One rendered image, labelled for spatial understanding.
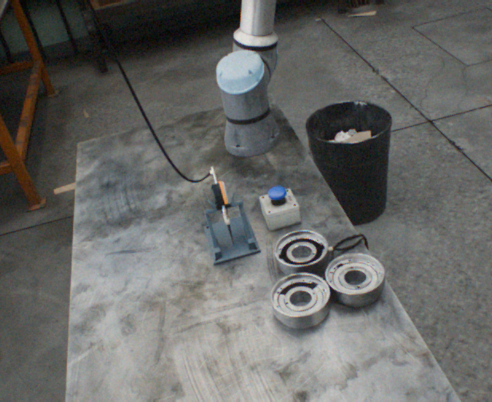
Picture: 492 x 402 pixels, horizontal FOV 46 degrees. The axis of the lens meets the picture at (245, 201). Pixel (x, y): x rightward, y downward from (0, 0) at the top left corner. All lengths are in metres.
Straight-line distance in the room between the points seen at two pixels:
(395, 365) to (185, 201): 0.65
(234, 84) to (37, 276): 1.55
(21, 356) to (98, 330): 1.25
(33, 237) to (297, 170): 1.79
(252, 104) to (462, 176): 1.50
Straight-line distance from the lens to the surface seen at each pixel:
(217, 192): 1.17
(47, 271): 2.70
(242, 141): 1.49
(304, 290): 1.06
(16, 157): 3.01
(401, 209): 2.56
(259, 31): 1.53
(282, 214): 1.23
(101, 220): 1.42
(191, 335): 1.08
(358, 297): 1.04
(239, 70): 1.43
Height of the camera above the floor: 1.59
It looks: 36 degrees down
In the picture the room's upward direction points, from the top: 12 degrees counter-clockwise
